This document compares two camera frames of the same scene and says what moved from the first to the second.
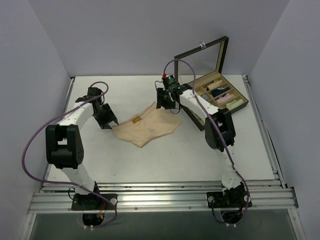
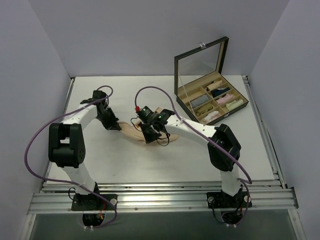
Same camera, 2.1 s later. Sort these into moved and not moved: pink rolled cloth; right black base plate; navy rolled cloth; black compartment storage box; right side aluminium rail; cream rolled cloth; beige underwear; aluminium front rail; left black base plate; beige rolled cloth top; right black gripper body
Moved: beige underwear; right black gripper body
Not moved: navy rolled cloth; right black base plate; pink rolled cloth; left black base plate; right side aluminium rail; beige rolled cloth top; cream rolled cloth; black compartment storage box; aluminium front rail
